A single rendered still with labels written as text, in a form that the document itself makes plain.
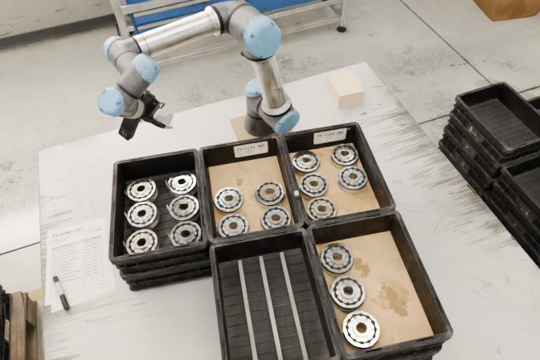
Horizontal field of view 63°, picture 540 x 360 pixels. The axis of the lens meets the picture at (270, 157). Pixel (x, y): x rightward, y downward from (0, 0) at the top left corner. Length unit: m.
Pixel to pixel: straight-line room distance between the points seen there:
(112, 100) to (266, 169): 0.64
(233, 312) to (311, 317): 0.23
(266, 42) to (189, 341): 0.96
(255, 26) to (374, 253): 0.79
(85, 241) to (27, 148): 1.61
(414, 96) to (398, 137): 1.31
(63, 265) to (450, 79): 2.76
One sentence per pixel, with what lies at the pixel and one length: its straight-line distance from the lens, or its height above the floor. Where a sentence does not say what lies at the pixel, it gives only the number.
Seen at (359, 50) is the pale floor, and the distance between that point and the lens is 3.61.
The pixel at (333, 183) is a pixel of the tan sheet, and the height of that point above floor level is 0.83.
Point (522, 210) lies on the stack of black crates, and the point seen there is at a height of 0.39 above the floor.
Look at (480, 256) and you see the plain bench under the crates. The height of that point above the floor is 0.70.
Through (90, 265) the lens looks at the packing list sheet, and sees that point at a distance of 1.72.
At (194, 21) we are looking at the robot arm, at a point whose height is 1.35.
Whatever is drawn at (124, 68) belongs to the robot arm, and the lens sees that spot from 1.31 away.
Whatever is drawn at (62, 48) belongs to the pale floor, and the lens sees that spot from 4.08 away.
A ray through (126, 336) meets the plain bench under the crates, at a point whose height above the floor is 0.70.
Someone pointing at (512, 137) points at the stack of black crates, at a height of 0.49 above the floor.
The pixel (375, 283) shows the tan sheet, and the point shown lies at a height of 0.83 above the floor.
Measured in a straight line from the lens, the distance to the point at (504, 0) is 4.12.
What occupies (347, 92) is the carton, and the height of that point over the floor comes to 0.78.
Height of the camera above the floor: 2.11
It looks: 50 degrees down
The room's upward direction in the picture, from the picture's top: 3 degrees counter-clockwise
